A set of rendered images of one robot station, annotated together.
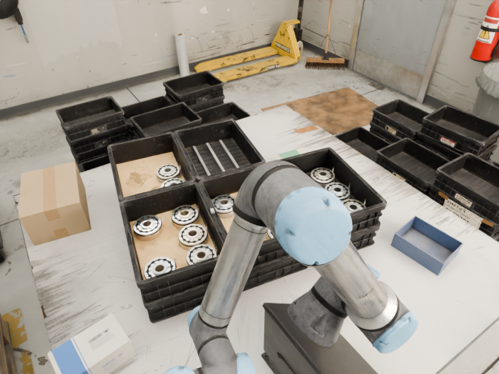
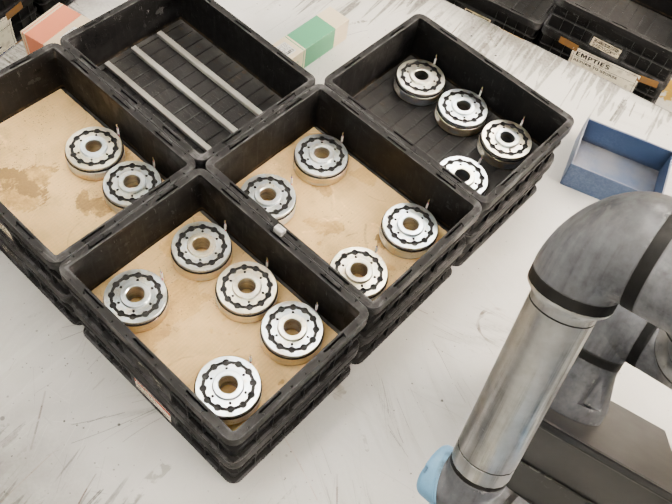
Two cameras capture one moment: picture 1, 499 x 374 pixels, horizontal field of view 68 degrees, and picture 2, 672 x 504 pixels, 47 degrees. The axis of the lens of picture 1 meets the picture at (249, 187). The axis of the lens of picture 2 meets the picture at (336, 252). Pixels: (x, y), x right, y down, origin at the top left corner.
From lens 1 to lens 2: 0.58 m
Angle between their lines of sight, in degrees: 28
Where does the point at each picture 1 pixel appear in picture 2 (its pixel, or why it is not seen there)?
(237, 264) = (554, 385)
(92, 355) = not seen: outside the picture
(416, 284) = not seen: hidden behind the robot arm
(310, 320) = (578, 396)
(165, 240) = (187, 315)
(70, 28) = not seen: outside the picture
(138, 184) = (35, 198)
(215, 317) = (504, 474)
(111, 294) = (109, 461)
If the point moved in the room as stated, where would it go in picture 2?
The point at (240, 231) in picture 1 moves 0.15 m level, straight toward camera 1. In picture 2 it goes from (567, 332) to (660, 461)
